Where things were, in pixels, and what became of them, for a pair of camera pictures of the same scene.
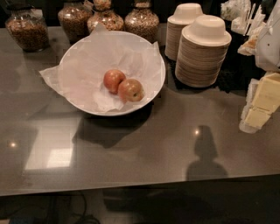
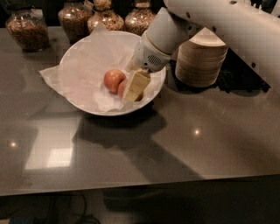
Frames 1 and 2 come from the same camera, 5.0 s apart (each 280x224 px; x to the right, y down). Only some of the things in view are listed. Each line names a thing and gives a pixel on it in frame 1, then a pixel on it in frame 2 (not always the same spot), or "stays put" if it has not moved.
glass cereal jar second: [73, 19] stays put
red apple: [112, 79] stays put
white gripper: [269, 48] to [149, 56]
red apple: [130, 90] stays put
